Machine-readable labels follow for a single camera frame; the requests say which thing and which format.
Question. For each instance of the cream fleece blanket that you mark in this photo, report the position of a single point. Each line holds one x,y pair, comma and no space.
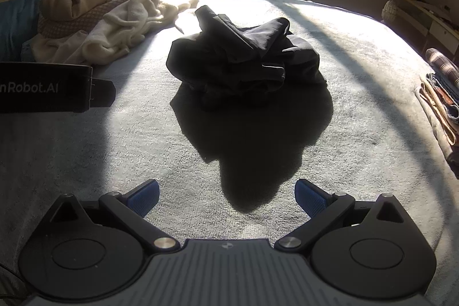
118,26

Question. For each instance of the folded beige garment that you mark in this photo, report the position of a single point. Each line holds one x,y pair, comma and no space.
435,112

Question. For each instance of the dark grey pants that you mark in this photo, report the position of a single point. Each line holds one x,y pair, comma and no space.
244,55

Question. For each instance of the folded plaid garment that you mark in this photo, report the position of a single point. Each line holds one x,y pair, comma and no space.
444,65

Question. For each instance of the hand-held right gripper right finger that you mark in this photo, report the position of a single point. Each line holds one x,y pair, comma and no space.
310,198

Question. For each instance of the woven ball ornament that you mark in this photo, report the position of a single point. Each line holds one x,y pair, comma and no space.
390,11

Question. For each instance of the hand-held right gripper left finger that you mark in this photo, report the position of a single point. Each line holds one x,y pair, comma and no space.
145,196

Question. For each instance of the folded light grey garment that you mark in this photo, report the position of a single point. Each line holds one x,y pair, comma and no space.
448,155

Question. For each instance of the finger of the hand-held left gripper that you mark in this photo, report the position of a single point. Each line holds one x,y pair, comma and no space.
104,92

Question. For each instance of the white desk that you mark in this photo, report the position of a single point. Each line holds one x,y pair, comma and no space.
430,19

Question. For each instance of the folded blue jeans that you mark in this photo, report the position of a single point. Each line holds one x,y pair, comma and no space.
448,98

